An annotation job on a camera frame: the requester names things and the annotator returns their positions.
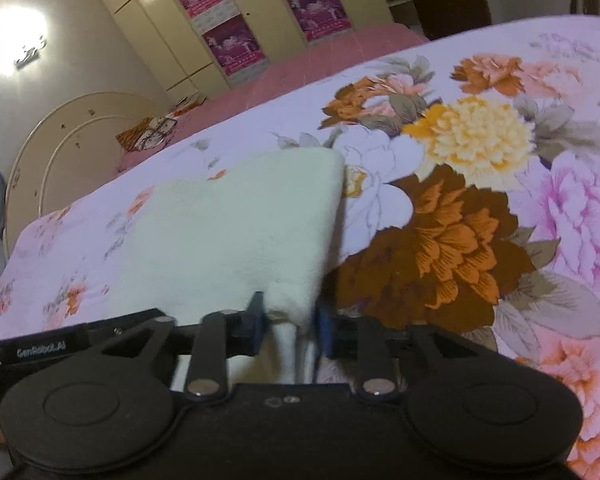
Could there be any wall lamp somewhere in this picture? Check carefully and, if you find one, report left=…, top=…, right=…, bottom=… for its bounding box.
left=0, top=4, right=50, bottom=78

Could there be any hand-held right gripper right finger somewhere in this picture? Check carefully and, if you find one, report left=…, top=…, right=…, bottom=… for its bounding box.
left=316, top=306, right=483, bottom=405

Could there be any cream wardrobe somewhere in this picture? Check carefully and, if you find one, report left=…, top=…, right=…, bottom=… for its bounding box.
left=75, top=0, right=397, bottom=107

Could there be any cream small cloth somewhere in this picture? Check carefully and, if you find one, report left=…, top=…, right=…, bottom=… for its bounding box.
left=107, top=147, right=347, bottom=386

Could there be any pink bedsheet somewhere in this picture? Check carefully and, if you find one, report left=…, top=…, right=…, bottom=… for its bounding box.
left=114, top=22, right=432, bottom=177

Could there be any floral printed blanket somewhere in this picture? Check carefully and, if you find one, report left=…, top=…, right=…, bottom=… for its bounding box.
left=0, top=14, right=600, bottom=480

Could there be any cream round headboard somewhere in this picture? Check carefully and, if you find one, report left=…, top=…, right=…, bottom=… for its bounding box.
left=2, top=91, right=172, bottom=257

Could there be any orange patterned cloth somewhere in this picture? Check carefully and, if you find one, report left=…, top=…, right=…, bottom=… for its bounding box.
left=115, top=101, right=202, bottom=154

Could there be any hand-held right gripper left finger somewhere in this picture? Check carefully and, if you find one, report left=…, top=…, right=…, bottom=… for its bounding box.
left=97, top=291, right=267, bottom=403

